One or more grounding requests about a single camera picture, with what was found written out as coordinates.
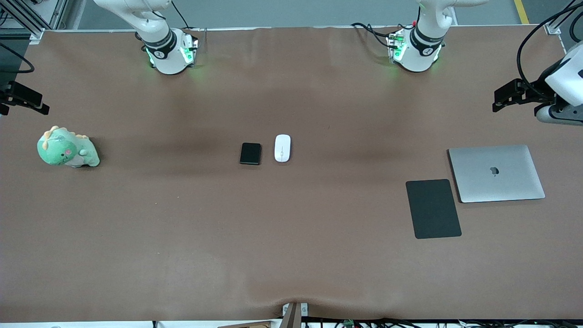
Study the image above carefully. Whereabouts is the green dinosaur plush toy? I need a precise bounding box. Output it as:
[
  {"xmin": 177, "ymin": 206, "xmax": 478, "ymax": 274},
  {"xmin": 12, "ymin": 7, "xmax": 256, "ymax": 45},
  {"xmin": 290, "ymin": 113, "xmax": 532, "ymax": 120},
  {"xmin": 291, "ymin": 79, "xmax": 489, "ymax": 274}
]
[{"xmin": 37, "ymin": 126, "xmax": 101, "ymax": 168}]

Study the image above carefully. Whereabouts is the black cable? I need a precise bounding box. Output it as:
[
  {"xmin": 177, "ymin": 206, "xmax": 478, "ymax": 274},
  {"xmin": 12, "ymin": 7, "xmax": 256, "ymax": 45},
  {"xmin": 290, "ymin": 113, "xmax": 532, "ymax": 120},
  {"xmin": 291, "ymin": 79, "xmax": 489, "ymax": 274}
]
[
  {"xmin": 350, "ymin": 20, "xmax": 413, "ymax": 49},
  {"xmin": 516, "ymin": 0, "xmax": 583, "ymax": 100},
  {"xmin": 0, "ymin": 43, "xmax": 36, "ymax": 74},
  {"xmin": 170, "ymin": 0, "xmax": 190, "ymax": 30},
  {"xmin": 568, "ymin": 11, "xmax": 583, "ymax": 44}
]

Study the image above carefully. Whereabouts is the white computer mouse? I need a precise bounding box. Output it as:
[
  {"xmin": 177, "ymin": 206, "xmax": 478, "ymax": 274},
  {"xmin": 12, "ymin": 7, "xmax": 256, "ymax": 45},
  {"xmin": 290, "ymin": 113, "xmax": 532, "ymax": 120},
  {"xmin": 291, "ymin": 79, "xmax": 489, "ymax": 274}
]
[{"xmin": 274, "ymin": 134, "xmax": 292, "ymax": 163}]

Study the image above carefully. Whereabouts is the aluminium frame profile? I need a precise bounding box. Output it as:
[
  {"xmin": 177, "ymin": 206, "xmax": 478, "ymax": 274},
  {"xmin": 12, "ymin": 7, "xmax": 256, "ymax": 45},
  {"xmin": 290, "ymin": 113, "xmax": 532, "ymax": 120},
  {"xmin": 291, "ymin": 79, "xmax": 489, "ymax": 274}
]
[{"xmin": 0, "ymin": 0, "xmax": 70, "ymax": 44}]

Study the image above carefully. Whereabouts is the black phone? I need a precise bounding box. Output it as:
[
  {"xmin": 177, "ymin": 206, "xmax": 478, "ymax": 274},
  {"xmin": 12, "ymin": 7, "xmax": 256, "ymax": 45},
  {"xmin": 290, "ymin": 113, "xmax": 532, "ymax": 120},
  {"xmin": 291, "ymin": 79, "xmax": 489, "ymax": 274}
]
[{"xmin": 240, "ymin": 142, "xmax": 263, "ymax": 166}]

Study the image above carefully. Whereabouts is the brown table cover mat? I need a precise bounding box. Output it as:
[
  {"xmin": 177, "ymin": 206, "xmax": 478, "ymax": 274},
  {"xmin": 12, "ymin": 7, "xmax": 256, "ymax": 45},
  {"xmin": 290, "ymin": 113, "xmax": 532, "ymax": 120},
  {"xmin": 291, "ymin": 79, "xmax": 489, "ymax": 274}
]
[{"xmin": 0, "ymin": 25, "xmax": 583, "ymax": 322}]

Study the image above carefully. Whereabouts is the black mouse pad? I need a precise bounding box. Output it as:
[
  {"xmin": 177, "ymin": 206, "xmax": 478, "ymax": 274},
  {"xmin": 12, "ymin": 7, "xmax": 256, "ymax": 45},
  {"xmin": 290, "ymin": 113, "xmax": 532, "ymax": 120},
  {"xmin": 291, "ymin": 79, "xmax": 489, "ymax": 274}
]
[{"xmin": 405, "ymin": 179, "xmax": 462, "ymax": 240}]

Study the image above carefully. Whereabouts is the silver laptop with apple logo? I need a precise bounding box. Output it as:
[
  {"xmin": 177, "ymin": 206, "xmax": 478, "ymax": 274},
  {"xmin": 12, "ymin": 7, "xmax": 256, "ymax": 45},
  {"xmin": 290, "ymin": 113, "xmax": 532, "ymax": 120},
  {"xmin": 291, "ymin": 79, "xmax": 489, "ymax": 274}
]
[{"xmin": 448, "ymin": 145, "xmax": 546, "ymax": 204}]

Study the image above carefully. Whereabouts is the camera mount post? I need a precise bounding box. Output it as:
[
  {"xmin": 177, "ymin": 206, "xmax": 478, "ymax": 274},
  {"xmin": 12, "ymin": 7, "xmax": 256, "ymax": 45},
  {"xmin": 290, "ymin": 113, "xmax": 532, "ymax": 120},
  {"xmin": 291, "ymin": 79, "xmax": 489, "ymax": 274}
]
[{"xmin": 281, "ymin": 301, "xmax": 309, "ymax": 328}]

